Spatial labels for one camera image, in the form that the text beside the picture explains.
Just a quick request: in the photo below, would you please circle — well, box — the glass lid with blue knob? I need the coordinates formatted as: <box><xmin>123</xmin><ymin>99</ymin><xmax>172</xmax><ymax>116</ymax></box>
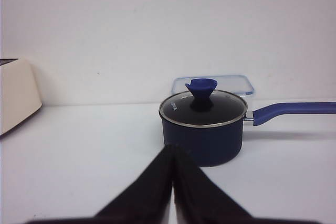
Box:
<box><xmin>159</xmin><ymin>78</ymin><xmax>247</xmax><ymax>128</ymax></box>

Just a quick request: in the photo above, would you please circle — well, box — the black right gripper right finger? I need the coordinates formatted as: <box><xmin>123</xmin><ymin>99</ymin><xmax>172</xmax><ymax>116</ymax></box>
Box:
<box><xmin>172</xmin><ymin>146</ymin><xmax>315</xmax><ymax>223</ymax></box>

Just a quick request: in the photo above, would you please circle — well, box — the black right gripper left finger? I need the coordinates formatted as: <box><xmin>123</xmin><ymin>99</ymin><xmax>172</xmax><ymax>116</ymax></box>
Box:
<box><xmin>29</xmin><ymin>146</ymin><xmax>175</xmax><ymax>223</ymax></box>

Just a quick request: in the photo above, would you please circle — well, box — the dark blue saucepan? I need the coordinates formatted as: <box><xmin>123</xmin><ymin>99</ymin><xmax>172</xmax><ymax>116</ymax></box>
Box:
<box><xmin>161</xmin><ymin>102</ymin><xmax>335</xmax><ymax>167</ymax></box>

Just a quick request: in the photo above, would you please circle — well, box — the clear plastic food container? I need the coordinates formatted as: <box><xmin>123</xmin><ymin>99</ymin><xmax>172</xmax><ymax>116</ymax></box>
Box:
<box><xmin>171</xmin><ymin>74</ymin><xmax>255</xmax><ymax>97</ymax></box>

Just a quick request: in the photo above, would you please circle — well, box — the cream two-slot toaster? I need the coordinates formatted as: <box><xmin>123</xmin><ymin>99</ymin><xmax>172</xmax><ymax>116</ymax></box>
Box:
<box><xmin>1</xmin><ymin>59</ymin><xmax>42</xmax><ymax>135</ymax></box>

